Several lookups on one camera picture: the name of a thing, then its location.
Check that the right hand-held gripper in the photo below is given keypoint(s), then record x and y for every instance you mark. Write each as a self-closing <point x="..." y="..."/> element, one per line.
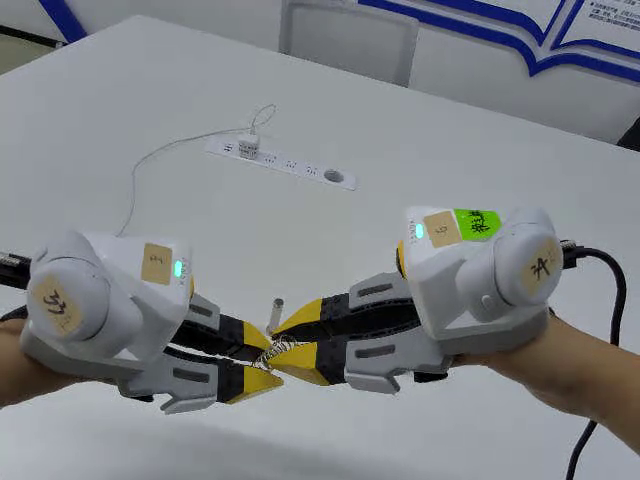
<point x="450" y="280"/>

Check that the white chair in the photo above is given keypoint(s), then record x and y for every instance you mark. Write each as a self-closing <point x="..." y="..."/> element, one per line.
<point x="350" y="40"/>

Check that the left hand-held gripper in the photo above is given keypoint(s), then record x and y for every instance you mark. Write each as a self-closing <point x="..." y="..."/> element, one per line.
<point x="125" y="295"/>

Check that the metal pin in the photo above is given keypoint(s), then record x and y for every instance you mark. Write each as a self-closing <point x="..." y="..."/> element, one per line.
<point x="276" y="315"/>

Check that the person's right forearm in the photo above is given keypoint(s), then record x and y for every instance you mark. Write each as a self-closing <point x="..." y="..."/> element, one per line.
<point x="560" y="365"/>

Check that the small metal coil spring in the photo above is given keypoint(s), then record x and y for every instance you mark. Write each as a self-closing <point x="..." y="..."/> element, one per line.
<point x="272" y="351"/>

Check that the white plug charger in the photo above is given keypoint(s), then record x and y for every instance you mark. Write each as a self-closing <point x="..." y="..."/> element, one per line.
<point x="248" y="146"/>

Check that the person's left forearm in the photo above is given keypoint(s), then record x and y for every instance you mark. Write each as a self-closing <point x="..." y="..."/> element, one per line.
<point x="40" y="377"/>

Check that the white blue wall sign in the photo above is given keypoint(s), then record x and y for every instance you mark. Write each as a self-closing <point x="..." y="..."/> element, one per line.
<point x="530" y="45"/>

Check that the white power strip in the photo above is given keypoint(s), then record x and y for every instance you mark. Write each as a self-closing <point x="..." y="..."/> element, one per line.
<point x="295" y="167"/>

